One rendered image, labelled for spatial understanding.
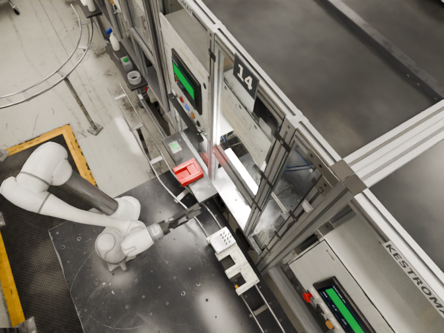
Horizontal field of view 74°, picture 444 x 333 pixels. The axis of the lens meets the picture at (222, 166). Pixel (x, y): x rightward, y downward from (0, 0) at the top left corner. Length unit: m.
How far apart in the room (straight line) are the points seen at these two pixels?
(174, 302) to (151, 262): 0.28
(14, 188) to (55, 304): 1.55
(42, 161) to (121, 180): 1.58
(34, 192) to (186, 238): 0.97
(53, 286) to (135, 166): 1.24
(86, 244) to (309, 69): 1.74
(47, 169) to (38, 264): 1.60
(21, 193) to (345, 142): 1.29
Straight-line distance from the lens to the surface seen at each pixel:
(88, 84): 3.88
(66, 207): 1.54
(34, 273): 3.04
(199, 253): 2.02
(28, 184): 1.53
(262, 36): 1.05
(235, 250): 1.83
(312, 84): 0.94
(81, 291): 2.13
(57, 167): 1.57
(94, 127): 3.39
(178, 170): 1.91
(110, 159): 3.19
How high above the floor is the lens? 2.66
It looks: 62 degrees down
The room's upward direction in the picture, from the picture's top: 5 degrees clockwise
